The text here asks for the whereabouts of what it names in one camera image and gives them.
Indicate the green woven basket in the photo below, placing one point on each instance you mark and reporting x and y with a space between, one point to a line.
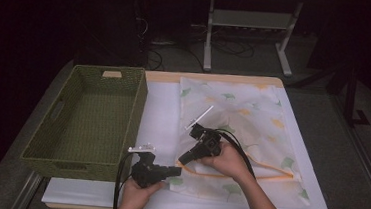
84 126

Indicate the beige cloth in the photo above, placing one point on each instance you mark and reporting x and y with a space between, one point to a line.
238 125

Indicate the metal floor rail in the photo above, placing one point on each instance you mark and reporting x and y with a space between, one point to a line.
363 158
27 192

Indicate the leaf print zip bag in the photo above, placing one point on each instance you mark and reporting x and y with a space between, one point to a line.
266 107

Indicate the person's left hand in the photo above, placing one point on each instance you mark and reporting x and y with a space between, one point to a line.
136 197

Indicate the white metal desk frame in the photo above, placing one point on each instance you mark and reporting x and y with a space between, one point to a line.
207 52

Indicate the black metal stand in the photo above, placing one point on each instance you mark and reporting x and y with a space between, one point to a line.
351 97

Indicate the person's right hand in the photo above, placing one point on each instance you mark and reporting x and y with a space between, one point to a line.
229 161

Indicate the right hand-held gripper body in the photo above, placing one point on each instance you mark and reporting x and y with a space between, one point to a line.
209 143

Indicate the white table sheet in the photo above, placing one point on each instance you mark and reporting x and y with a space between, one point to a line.
159 115

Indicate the grey tray under desk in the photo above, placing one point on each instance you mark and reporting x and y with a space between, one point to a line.
250 19

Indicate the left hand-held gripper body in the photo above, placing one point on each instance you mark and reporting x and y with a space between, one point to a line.
148 173

